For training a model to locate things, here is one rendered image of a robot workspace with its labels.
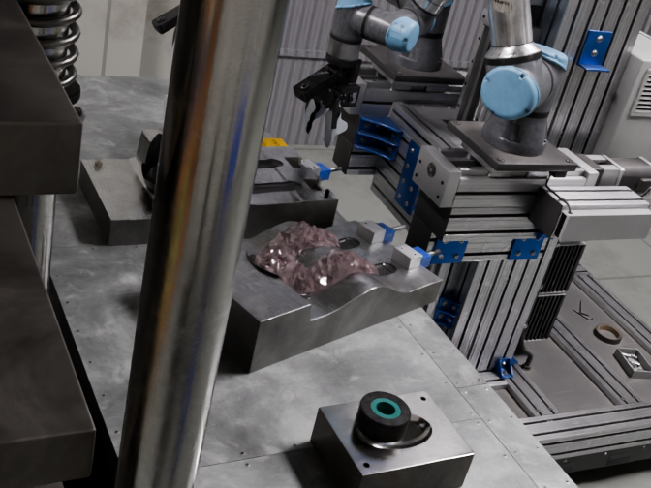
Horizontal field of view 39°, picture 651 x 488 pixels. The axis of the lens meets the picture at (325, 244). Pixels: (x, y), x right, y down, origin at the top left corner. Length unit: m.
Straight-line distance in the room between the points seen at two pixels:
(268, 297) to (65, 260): 0.43
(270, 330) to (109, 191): 0.55
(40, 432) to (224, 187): 0.26
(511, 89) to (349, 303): 0.57
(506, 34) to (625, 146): 0.70
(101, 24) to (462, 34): 1.77
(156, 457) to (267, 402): 0.87
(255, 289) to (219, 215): 1.04
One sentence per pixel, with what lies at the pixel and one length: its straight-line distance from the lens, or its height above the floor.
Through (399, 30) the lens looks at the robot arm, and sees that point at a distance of 2.03.
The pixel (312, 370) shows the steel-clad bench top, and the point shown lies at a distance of 1.62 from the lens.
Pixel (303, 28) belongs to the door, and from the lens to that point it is 4.23.
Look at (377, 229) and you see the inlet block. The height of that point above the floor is 0.88.
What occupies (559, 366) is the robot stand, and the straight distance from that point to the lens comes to 2.99.
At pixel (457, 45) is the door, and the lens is 4.64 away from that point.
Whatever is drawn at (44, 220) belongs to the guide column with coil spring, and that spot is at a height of 1.26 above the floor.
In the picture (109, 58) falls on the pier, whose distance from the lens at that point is 3.91.
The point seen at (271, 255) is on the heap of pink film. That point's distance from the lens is 1.74.
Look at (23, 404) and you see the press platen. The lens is 0.73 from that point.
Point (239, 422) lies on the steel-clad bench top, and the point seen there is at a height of 0.80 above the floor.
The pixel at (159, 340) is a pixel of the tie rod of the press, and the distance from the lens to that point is 0.61.
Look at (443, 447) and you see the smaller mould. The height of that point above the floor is 0.87.
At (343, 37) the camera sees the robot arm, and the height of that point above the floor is 1.18.
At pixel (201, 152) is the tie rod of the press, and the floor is 1.55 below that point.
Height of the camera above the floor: 1.77
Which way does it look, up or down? 29 degrees down
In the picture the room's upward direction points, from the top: 14 degrees clockwise
